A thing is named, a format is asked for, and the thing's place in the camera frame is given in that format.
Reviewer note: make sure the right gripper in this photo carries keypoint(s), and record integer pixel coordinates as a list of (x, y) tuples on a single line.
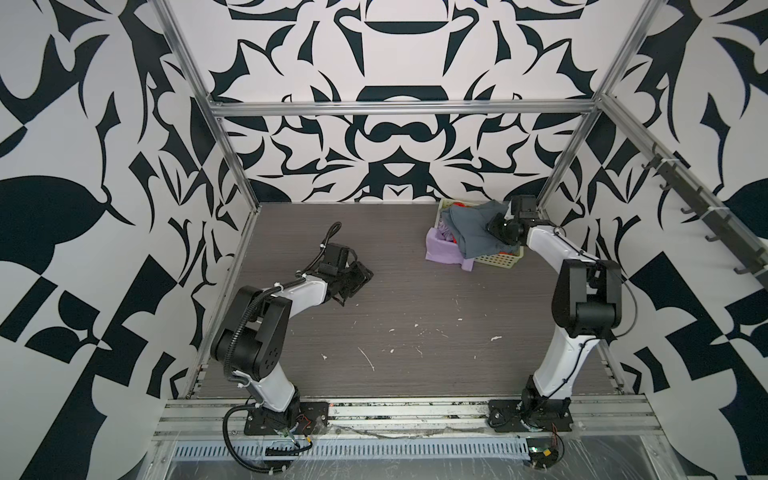
[(493, 227)]

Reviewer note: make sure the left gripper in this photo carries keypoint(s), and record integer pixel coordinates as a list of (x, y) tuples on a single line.
[(363, 276)]

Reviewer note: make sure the grey t shirt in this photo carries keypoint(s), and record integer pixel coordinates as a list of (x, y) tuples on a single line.
[(468, 225)]

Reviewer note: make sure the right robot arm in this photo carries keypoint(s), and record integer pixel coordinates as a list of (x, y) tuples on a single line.
[(586, 306)]

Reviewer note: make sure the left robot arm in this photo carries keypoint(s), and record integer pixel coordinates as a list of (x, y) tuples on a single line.
[(249, 342)]

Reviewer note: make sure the pale green plastic basket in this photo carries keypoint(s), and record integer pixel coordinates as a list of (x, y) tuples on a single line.
[(500, 260)]

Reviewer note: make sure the lilac t shirt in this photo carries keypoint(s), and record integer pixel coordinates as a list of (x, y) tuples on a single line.
[(441, 247)]

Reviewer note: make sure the small electronics board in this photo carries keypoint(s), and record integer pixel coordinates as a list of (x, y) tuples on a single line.
[(544, 453)]

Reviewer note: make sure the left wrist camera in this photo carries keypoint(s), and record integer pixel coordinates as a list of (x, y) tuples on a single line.
[(335, 258)]

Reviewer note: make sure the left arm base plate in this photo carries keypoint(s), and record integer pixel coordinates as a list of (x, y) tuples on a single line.
[(301, 418)]

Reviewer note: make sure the white slotted cable duct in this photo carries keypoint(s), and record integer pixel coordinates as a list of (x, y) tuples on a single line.
[(507, 448)]

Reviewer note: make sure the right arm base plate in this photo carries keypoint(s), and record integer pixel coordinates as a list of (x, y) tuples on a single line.
[(519, 416)]

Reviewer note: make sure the aluminium frame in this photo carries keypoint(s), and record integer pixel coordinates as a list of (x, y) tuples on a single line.
[(386, 106)]

